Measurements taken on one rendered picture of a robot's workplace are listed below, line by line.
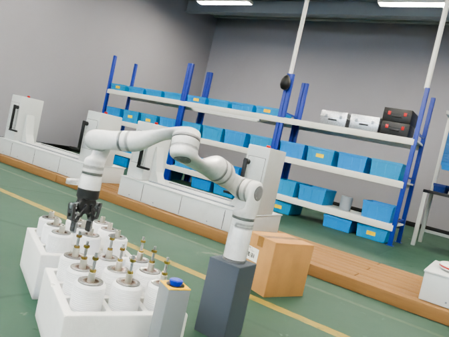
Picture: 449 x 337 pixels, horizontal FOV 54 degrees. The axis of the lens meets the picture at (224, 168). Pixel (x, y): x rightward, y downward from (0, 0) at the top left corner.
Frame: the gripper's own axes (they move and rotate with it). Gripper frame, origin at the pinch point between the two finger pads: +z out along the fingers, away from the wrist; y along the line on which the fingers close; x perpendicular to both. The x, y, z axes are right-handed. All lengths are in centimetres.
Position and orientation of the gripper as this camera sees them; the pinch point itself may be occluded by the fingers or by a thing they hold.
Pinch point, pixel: (81, 228)
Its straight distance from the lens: 160.4
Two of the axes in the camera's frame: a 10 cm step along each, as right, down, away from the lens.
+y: 4.5, 0.6, 8.9
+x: -8.7, -2.1, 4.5
